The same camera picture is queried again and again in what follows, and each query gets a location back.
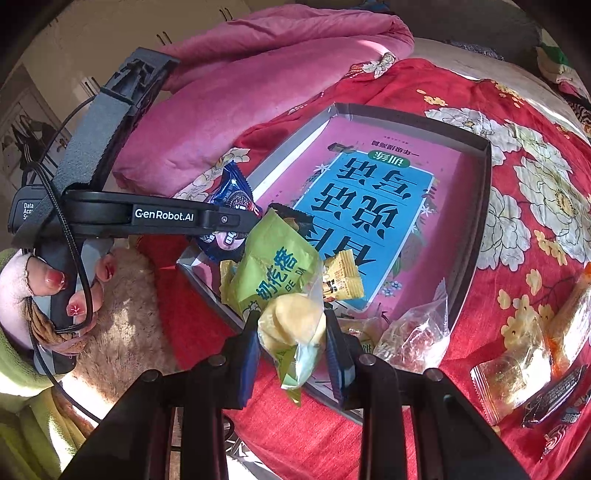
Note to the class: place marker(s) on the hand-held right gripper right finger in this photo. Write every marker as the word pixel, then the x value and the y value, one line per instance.
pixel 339 355

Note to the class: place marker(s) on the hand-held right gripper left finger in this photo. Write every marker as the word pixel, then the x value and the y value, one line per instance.
pixel 249 355

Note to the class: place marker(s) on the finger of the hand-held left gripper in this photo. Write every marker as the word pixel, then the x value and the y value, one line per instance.
pixel 235 220

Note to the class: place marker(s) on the blue cookie packet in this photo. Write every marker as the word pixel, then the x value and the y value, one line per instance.
pixel 231 184

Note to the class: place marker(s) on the green pea snack packet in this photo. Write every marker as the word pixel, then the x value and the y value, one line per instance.
pixel 286 211

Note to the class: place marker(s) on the clear yellow wafer packet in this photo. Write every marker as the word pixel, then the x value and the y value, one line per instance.
pixel 291 318

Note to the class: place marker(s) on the yellow long snack packet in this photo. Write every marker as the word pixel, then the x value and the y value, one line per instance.
pixel 344 277

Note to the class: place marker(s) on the clear crinkled snack packet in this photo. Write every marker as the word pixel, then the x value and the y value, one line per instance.
pixel 415 332

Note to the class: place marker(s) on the clear golden pastry packet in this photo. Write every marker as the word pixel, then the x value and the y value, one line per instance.
pixel 512 374

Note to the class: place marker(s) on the shallow grey cardboard box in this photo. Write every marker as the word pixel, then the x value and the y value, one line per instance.
pixel 475 207

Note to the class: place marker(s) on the brown chocolate bar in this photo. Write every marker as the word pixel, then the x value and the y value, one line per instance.
pixel 551 397

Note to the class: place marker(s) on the red long snack packet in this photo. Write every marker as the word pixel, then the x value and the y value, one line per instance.
pixel 556 441

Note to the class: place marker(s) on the orange cracker packet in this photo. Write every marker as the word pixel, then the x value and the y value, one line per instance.
pixel 572 318

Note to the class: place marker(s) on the person's left forearm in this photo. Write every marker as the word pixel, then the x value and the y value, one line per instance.
pixel 18 415

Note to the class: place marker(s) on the person's left hand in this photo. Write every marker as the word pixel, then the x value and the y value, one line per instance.
pixel 44 279

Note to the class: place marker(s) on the hanging black striped jacket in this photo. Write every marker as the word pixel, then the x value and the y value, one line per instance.
pixel 27 152

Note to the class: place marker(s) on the white wardrobe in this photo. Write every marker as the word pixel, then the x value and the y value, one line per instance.
pixel 92 37

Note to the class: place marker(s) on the red floral blanket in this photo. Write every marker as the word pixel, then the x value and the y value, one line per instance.
pixel 415 438

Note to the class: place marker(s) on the pink quilt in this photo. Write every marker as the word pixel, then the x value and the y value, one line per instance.
pixel 231 92

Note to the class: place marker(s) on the pink children's book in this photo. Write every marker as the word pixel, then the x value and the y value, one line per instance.
pixel 369 138

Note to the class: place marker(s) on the beige bed sheet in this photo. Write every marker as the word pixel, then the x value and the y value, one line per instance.
pixel 461 60

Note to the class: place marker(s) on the dark patterned cloth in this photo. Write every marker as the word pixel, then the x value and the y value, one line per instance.
pixel 475 47

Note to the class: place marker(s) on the grey headboard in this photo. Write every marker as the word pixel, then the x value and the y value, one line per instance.
pixel 461 18

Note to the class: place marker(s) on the pile of folded clothes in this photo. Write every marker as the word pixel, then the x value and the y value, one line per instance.
pixel 563 78

